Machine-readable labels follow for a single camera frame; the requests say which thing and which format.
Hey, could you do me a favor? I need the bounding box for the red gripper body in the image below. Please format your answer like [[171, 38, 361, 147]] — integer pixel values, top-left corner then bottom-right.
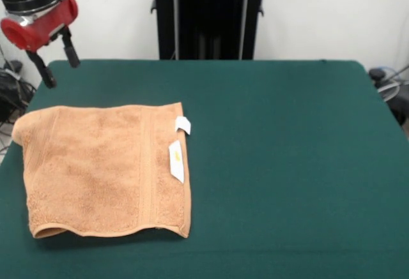
[[0, 0, 79, 52]]

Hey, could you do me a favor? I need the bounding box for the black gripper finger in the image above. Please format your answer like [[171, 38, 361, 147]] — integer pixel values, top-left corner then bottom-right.
[[26, 50, 58, 89], [59, 28, 81, 68]]

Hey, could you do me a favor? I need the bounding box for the tan terry towel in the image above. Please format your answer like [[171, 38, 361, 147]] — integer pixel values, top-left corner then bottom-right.
[[12, 101, 192, 240]]

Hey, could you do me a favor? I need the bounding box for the dark green table cloth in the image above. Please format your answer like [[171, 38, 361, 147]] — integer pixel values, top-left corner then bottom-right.
[[0, 59, 409, 279]]

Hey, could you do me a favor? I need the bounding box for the black cable bundle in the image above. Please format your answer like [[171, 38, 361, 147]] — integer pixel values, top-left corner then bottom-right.
[[0, 60, 38, 126]]

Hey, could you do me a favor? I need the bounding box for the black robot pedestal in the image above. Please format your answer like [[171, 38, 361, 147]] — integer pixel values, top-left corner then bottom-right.
[[150, 0, 279, 61]]

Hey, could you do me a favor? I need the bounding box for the black equipment with hoses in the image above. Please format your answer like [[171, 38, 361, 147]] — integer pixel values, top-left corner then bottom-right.
[[368, 66, 409, 126]]

